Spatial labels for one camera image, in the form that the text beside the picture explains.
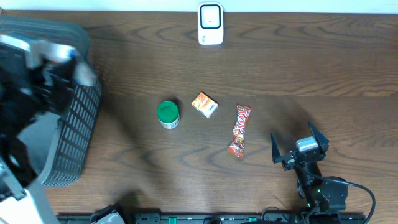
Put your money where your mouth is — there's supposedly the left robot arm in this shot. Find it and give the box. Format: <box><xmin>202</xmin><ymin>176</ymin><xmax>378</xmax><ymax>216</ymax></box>
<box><xmin>1</xmin><ymin>33</ymin><xmax>128</xmax><ymax>223</ymax></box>

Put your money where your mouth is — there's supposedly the green lid white jar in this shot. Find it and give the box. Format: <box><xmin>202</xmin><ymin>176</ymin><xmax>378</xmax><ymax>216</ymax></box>
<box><xmin>157</xmin><ymin>101</ymin><xmax>180</xmax><ymax>129</ymax></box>

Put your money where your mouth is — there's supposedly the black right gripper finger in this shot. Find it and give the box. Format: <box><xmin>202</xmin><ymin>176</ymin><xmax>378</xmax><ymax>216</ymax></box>
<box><xmin>270</xmin><ymin>133</ymin><xmax>282</xmax><ymax>164</ymax></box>
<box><xmin>308</xmin><ymin>121</ymin><xmax>329</xmax><ymax>152</ymax></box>

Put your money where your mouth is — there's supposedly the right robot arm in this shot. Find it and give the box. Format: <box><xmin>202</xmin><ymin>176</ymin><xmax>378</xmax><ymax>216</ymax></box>
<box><xmin>271</xmin><ymin>122</ymin><xmax>348</xmax><ymax>223</ymax></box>

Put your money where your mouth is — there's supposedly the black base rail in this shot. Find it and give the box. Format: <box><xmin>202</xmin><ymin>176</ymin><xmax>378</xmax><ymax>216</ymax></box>
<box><xmin>55</xmin><ymin>212</ymin><xmax>367</xmax><ymax>224</ymax></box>

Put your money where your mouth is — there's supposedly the white barcode scanner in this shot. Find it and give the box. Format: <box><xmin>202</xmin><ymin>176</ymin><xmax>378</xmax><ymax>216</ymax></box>
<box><xmin>197</xmin><ymin>2</ymin><xmax>224</xmax><ymax>45</ymax></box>

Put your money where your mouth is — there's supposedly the white blue medicine box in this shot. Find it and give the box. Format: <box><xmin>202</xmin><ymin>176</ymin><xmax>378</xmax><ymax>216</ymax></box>
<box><xmin>25</xmin><ymin>40</ymin><xmax>96</xmax><ymax>86</ymax></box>

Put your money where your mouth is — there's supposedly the red Top candy bar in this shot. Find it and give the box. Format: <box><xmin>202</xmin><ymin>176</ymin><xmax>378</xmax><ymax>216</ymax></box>
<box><xmin>228</xmin><ymin>104</ymin><xmax>252</xmax><ymax>159</ymax></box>

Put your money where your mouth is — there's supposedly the grey plastic mesh basket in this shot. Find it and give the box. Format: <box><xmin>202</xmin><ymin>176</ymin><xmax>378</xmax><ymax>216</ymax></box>
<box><xmin>1</xmin><ymin>16</ymin><xmax>102</xmax><ymax>187</ymax></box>

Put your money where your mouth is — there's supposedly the orange small carton box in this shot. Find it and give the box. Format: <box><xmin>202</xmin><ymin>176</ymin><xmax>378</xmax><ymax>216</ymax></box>
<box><xmin>191</xmin><ymin>92</ymin><xmax>218</xmax><ymax>118</ymax></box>

